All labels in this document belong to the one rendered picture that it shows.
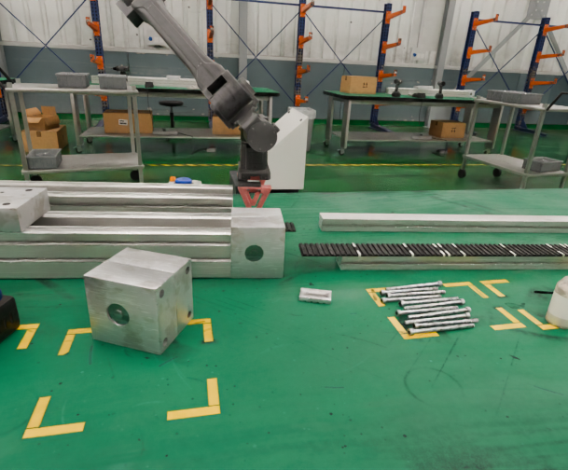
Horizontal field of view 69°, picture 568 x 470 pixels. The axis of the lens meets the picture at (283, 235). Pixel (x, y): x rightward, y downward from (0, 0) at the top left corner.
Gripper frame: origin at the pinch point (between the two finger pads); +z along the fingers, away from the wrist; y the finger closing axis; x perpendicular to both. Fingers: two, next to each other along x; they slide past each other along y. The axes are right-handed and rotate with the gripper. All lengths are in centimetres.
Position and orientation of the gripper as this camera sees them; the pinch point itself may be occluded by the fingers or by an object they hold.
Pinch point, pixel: (253, 207)
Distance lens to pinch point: 92.6
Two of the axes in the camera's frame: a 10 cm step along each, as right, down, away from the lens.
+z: -0.5, 9.2, 3.9
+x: 9.9, 0.0, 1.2
